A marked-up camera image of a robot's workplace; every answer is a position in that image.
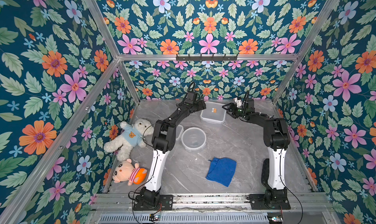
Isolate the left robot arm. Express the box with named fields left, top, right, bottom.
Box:
left=137, top=91, right=206, bottom=207

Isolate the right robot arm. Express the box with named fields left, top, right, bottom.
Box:
left=222, top=98, right=291, bottom=209

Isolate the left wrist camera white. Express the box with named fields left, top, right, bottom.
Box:
left=234, top=98, right=243, bottom=108

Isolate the pink doll orange outfit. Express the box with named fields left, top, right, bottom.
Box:
left=112, top=158, right=147, bottom=186

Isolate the white ventilation grille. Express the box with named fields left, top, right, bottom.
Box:
left=97, top=213, right=269, bottom=224

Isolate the blue cleaning cloth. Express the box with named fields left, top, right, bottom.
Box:
left=206, top=157, right=237, bottom=187

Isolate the round clear lunch box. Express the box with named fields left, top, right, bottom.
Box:
left=181, top=127, right=207, bottom=152

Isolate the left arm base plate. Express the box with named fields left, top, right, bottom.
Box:
left=133, top=195, right=174, bottom=211

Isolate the black hook rail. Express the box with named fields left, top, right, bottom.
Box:
left=175, top=54, right=238, bottom=62

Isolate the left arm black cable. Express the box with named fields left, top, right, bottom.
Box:
left=128, top=176, right=153, bottom=224

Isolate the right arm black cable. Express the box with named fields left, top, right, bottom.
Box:
left=278, top=153, right=304, bottom=224

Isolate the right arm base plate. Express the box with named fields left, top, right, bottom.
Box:
left=247, top=194, right=291, bottom=210

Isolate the square clear box lid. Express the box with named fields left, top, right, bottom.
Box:
left=200, top=101, right=226, bottom=124

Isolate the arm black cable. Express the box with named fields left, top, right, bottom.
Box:
left=128, top=176, right=153, bottom=224
left=278, top=153, right=304, bottom=224

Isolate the white teddy bear blue shirt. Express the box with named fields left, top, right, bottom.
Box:
left=104, top=118, right=154, bottom=161

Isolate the aluminium front rail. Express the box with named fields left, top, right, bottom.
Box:
left=90, top=193, right=334, bottom=213

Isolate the rectangular clear lunch box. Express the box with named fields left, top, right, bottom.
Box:
left=176, top=125, right=184, bottom=141

